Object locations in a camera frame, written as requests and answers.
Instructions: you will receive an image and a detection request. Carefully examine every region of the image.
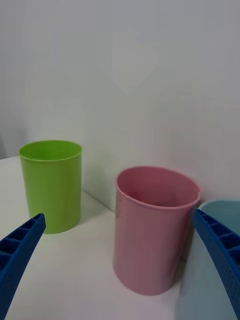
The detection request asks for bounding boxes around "green plastic bin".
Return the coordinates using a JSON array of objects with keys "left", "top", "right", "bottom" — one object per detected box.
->
[{"left": 18, "top": 139, "right": 84, "bottom": 235}]

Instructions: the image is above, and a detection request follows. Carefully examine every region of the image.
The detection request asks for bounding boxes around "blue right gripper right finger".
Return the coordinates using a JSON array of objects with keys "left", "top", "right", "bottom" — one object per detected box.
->
[{"left": 190, "top": 205, "right": 240, "bottom": 320}]

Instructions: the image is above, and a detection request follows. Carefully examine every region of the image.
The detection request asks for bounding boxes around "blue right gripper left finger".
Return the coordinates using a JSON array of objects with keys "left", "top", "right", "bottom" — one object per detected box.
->
[{"left": 0, "top": 212, "right": 47, "bottom": 320}]

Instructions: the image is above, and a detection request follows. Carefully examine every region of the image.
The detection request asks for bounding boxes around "pale blue plastic bin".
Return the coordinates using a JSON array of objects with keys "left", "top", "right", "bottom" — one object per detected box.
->
[{"left": 174, "top": 199, "right": 240, "bottom": 320}]

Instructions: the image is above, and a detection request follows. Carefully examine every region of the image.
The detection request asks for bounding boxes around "pink plastic bin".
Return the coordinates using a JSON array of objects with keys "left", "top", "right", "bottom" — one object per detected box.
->
[{"left": 112, "top": 165, "right": 202, "bottom": 297}]

